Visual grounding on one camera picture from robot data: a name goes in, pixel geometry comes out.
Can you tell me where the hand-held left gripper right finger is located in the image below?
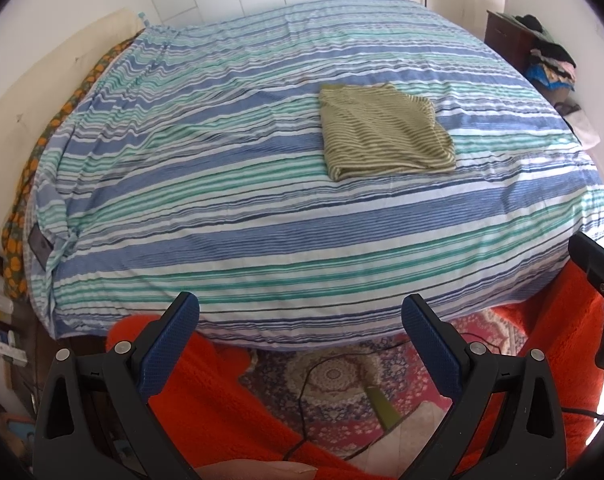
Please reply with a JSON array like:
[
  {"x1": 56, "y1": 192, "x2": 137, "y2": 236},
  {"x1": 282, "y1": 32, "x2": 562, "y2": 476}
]
[{"x1": 401, "y1": 294, "x2": 568, "y2": 480}]

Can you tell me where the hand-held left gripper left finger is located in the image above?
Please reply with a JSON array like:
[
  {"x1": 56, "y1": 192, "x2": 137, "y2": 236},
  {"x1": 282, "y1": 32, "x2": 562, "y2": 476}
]
[{"x1": 33, "y1": 291, "x2": 201, "y2": 480}]

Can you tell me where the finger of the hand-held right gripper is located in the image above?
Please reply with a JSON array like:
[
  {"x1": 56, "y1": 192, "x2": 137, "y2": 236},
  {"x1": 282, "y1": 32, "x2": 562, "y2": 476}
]
[{"x1": 568, "y1": 231, "x2": 604, "y2": 372}]

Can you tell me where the green striped knit garment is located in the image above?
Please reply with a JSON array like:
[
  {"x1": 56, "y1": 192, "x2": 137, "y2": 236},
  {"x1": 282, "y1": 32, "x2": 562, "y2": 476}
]
[{"x1": 318, "y1": 82, "x2": 457, "y2": 183}]

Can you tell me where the pile of mixed clothes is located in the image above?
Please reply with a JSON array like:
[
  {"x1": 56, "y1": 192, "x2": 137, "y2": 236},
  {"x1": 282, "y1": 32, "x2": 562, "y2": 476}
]
[{"x1": 512, "y1": 12, "x2": 580, "y2": 95}]

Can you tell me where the person's left hand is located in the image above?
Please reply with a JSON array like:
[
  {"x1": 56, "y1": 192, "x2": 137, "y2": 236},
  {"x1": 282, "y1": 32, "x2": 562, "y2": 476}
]
[{"x1": 194, "y1": 459, "x2": 319, "y2": 480}]

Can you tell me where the orange fleece garment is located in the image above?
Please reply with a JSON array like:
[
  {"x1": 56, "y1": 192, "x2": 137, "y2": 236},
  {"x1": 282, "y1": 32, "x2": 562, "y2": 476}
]
[{"x1": 104, "y1": 260, "x2": 604, "y2": 480}]

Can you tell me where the olive green object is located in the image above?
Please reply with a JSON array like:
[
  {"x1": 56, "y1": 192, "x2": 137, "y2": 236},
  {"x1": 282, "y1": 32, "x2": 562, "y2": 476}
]
[{"x1": 364, "y1": 384, "x2": 403, "y2": 432}]

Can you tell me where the patterned floor rug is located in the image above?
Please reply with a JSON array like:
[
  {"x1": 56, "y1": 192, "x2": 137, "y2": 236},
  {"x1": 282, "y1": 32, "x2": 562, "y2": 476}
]
[{"x1": 239, "y1": 307, "x2": 529, "y2": 461}]

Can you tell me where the white cloth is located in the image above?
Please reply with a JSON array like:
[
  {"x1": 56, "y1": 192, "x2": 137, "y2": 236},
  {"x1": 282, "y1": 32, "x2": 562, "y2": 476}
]
[{"x1": 563, "y1": 109, "x2": 604, "y2": 152}]

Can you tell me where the white box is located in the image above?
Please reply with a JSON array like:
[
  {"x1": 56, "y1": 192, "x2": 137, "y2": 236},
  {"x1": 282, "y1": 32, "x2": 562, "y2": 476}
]
[{"x1": 0, "y1": 343, "x2": 28, "y2": 365}]

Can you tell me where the blue green striped duvet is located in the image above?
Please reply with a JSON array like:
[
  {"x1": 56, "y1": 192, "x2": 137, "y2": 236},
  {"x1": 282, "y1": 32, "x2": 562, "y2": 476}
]
[{"x1": 24, "y1": 0, "x2": 604, "y2": 352}]

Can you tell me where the orange patterned bed sheet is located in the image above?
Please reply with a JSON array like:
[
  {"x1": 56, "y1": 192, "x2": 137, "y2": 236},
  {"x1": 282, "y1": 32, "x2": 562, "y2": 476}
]
[{"x1": 2, "y1": 30, "x2": 147, "y2": 306}]

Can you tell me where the dark wooden nightstand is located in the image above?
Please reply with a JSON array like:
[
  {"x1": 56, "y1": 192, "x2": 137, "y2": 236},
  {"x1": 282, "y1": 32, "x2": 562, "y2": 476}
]
[{"x1": 484, "y1": 9, "x2": 539, "y2": 70}]

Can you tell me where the cream padded headboard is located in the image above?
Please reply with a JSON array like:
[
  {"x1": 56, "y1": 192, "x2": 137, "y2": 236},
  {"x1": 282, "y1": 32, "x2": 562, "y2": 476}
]
[{"x1": 0, "y1": 7, "x2": 141, "y2": 251}]

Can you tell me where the black cable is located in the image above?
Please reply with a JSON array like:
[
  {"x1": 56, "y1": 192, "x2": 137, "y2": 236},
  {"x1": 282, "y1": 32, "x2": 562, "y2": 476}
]
[{"x1": 279, "y1": 332, "x2": 508, "y2": 463}]

